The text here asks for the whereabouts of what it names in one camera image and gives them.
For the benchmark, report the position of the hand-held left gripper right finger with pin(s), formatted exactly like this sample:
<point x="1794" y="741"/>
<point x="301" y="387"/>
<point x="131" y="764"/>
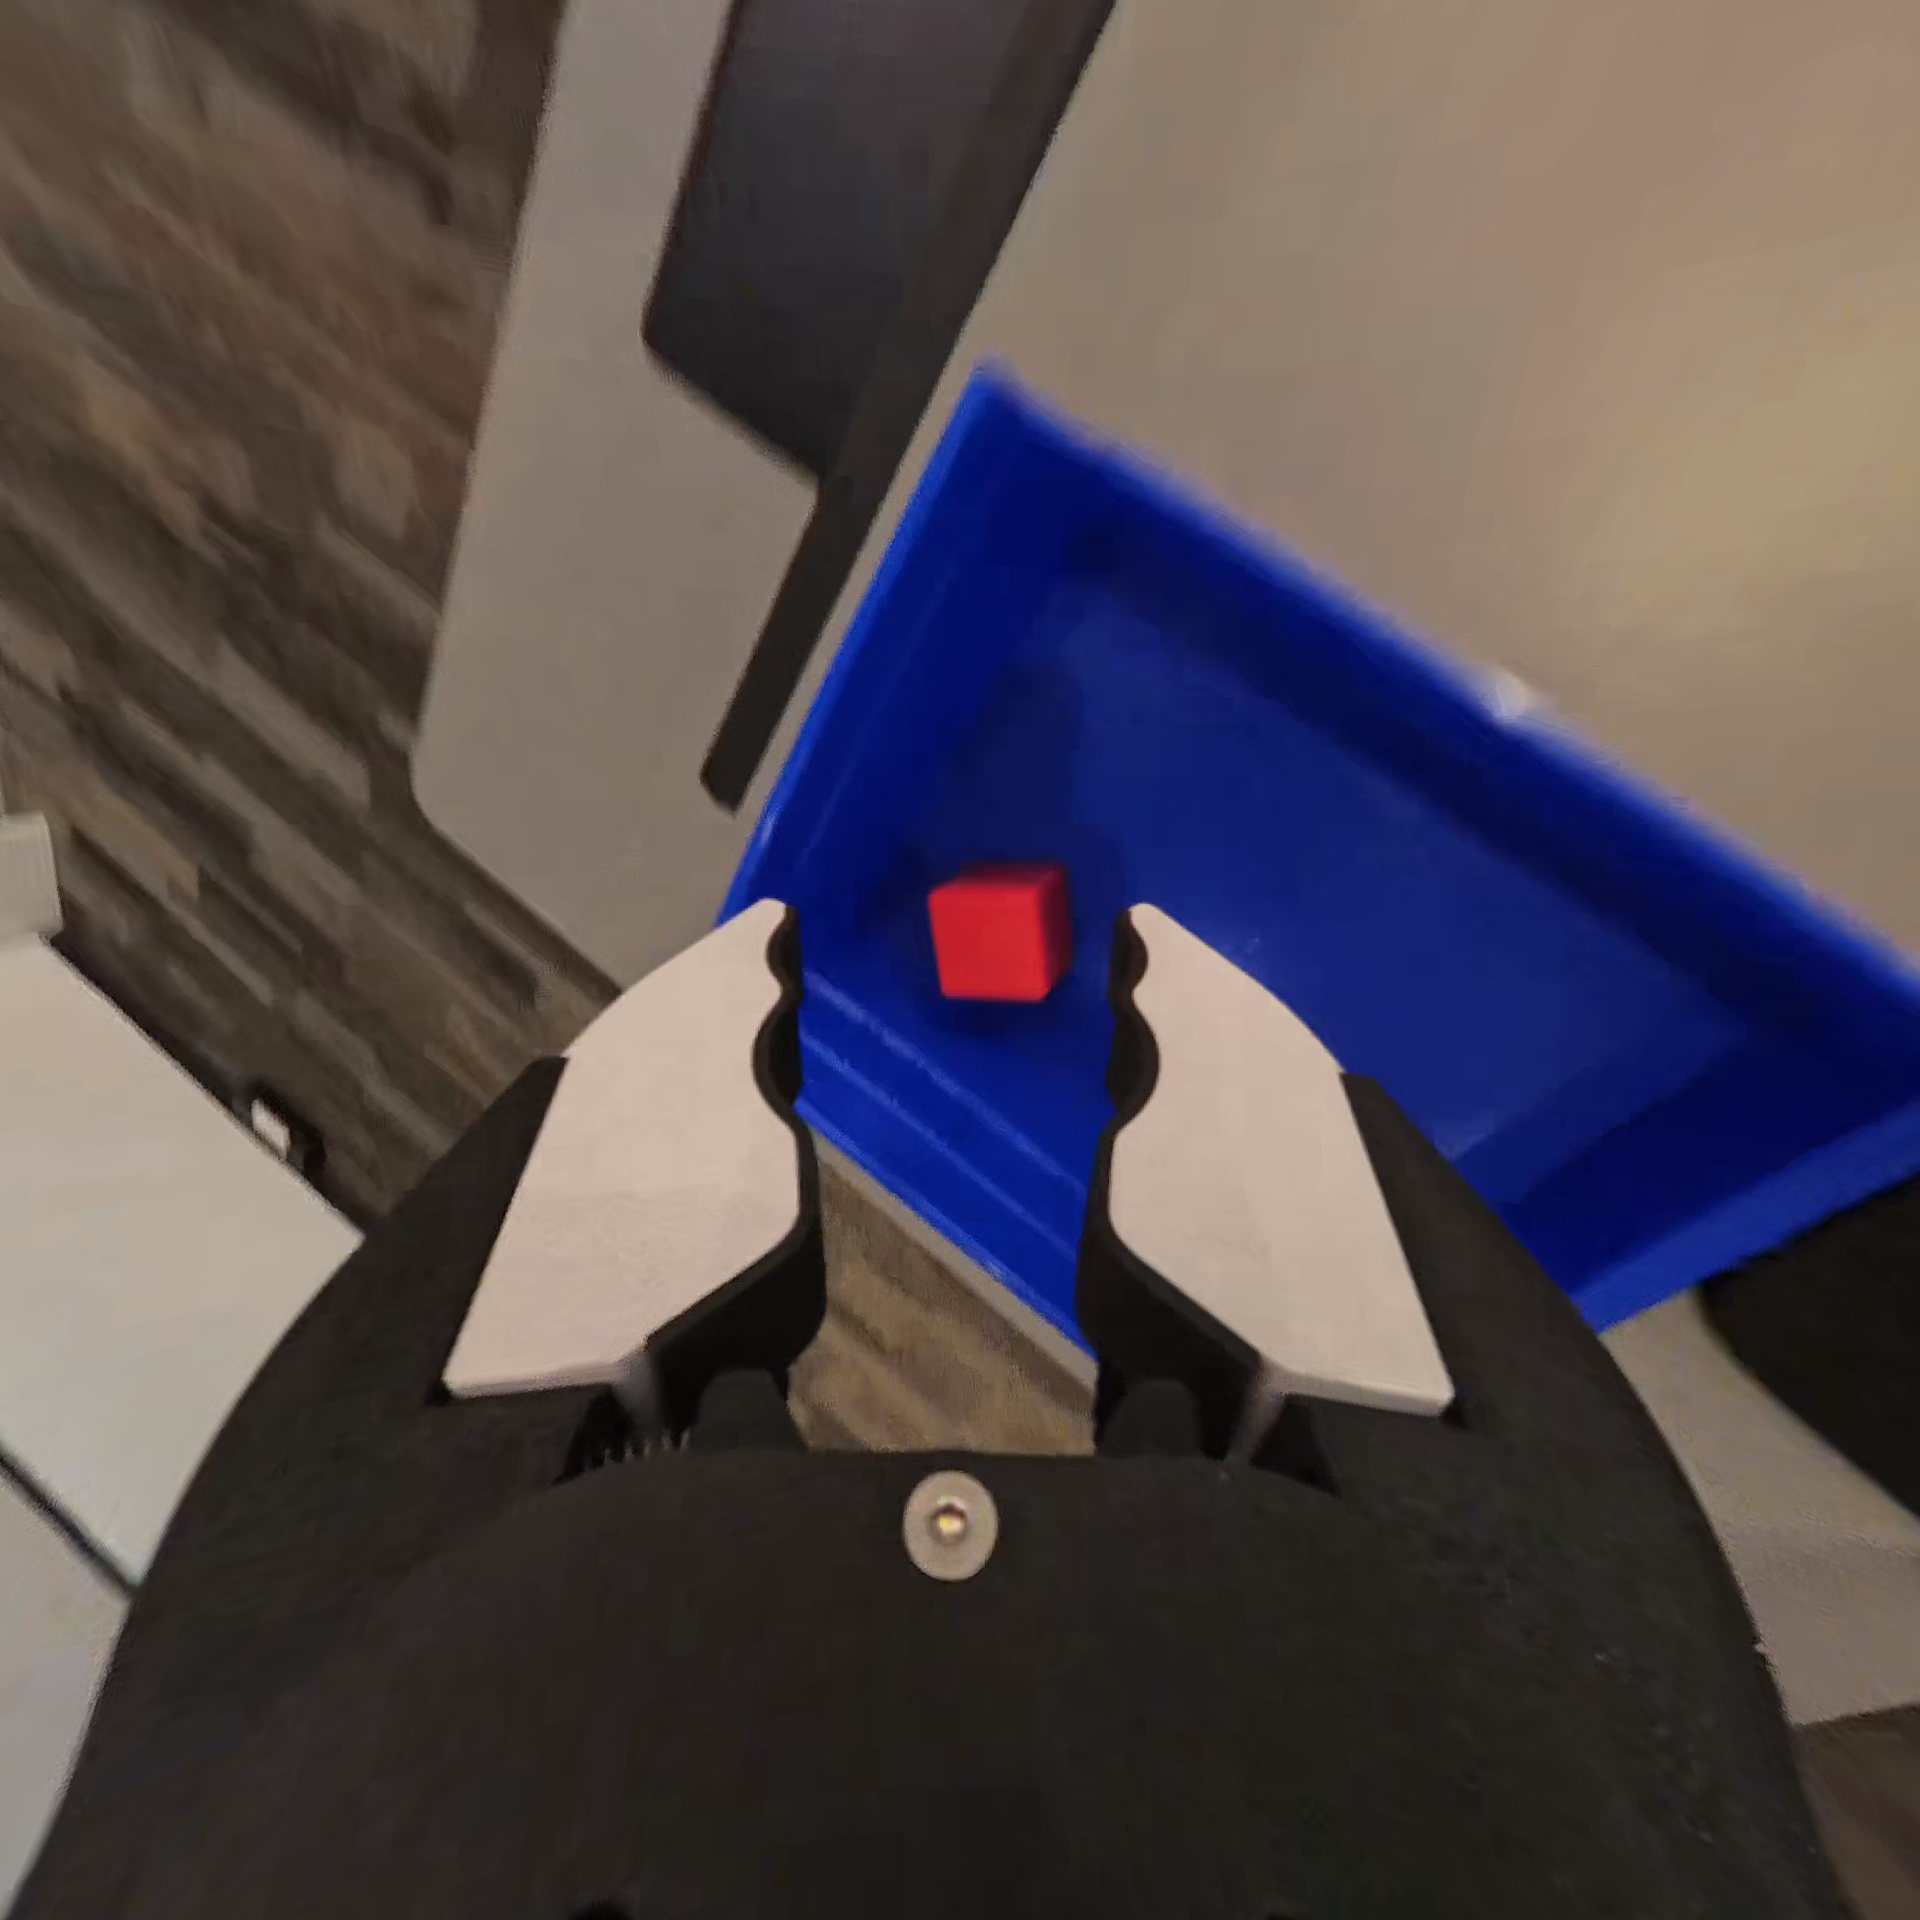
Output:
<point x="1275" y="1201"/>

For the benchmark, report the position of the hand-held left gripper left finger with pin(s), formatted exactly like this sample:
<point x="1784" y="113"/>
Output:
<point x="625" y="1201"/>

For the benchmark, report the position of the blue plastic bin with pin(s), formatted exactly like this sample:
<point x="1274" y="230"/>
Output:
<point x="1351" y="901"/>

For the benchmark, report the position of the red magnetic cube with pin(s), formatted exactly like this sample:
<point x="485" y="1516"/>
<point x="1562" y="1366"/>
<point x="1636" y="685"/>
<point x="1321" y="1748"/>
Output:
<point x="996" y="933"/>

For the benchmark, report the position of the black floor device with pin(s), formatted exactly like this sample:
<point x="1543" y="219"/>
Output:
<point x="279" y="1131"/>

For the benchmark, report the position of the black textured mat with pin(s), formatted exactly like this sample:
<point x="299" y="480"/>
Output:
<point x="1844" y="1351"/>

